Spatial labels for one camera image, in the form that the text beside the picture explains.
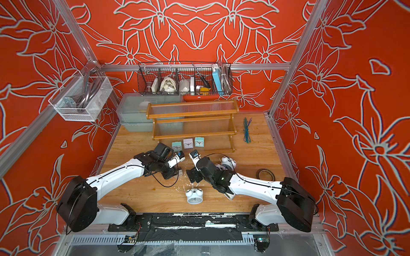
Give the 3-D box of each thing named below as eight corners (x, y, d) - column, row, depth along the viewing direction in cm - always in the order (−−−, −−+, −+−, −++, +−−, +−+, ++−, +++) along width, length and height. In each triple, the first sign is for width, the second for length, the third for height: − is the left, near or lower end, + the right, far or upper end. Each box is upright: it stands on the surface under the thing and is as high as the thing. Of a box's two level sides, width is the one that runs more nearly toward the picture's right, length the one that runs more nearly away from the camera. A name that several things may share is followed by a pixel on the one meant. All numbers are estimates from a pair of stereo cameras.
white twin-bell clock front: (187, 204, 80) (185, 199, 73) (187, 194, 83) (186, 188, 76) (203, 204, 80) (202, 199, 73) (203, 194, 83) (202, 188, 76)
